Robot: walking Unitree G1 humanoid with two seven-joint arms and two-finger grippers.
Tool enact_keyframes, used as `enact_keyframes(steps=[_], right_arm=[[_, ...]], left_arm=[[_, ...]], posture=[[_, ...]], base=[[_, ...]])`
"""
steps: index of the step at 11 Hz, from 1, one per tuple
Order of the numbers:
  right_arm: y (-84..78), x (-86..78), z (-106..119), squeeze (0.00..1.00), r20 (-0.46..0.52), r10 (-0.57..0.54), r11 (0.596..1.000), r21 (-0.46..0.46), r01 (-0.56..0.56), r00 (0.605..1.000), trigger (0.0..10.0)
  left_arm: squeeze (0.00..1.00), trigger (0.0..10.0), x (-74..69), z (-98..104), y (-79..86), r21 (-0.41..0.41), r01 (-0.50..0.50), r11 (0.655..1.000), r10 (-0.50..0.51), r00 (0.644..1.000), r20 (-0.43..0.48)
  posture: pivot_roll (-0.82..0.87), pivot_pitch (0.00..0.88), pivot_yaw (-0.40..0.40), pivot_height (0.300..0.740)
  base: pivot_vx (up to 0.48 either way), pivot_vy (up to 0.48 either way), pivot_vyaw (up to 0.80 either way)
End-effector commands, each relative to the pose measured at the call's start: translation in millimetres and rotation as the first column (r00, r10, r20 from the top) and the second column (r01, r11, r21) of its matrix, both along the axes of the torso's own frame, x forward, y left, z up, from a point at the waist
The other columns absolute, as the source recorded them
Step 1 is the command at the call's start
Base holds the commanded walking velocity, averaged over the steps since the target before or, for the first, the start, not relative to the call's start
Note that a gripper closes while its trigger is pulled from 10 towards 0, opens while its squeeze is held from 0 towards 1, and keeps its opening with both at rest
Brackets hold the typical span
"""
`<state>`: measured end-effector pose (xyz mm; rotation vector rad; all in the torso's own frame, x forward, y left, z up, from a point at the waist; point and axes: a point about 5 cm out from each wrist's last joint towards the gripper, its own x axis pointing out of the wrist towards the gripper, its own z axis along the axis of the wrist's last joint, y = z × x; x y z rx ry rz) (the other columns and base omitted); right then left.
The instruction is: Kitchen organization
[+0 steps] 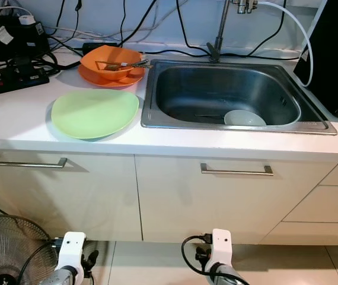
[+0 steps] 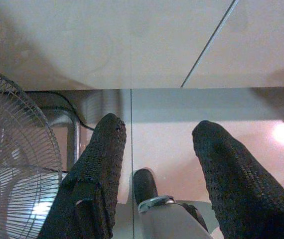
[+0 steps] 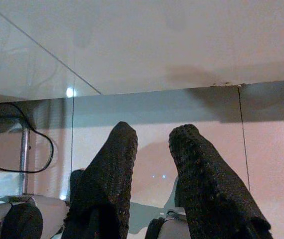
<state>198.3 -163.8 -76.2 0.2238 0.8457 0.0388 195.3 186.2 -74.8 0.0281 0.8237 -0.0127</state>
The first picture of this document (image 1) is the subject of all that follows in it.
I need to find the orange plate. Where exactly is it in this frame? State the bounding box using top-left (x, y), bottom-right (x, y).
top-left (78, 64), bottom-right (146, 89)

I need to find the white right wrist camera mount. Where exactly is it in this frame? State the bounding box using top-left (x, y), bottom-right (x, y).
top-left (211, 229), bottom-right (233, 267)

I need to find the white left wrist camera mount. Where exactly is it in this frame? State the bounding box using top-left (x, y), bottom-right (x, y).
top-left (56, 232), bottom-right (87, 271)

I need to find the green plate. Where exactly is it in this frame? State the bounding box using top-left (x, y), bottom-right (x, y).
top-left (50, 89), bottom-right (141, 141)

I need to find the black power strip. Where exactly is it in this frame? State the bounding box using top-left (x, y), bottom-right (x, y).
top-left (0, 66), bottom-right (55, 99)

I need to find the stainless steel sink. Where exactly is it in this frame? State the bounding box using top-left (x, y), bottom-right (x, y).
top-left (141, 58), bottom-right (338, 137)

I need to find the black appliance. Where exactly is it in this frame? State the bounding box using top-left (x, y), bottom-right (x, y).
top-left (294, 0), bottom-right (338, 120)

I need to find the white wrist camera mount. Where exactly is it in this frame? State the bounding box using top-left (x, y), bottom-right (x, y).
top-left (211, 229), bottom-right (233, 267)
top-left (56, 232), bottom-right (87, 271)

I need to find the black power brick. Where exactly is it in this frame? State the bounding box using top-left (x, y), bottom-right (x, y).
top-left (81, 42), bottom-right (117, 56)

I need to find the white faucet hose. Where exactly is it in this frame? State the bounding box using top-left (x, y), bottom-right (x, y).
top-left (255, 0), bottom-right (315, 87)

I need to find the black adapter box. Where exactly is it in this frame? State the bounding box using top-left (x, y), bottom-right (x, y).
top-left (0, 15), bottom-right (55, 61)

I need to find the white bowl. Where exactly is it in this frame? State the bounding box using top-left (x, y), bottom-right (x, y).
top-left (224, 109), bottom-right (268, 126)

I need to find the metal spoon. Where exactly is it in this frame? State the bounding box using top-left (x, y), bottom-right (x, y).
top-left (125, 58), bottom-right (151, 69)

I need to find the cream kitchen cabinet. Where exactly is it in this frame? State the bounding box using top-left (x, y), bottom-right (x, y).
top-left (0, 145), bottom-right (338, 247)

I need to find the silver drawer handle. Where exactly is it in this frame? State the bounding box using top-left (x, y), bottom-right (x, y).
top-left (200, 163), bottom-right (275, 178)
top-left (0, 154), bottom-right (68, 169)

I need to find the orange bowl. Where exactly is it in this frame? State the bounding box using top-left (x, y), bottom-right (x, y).
top-left (80, 45), bottom-right (145, 81)

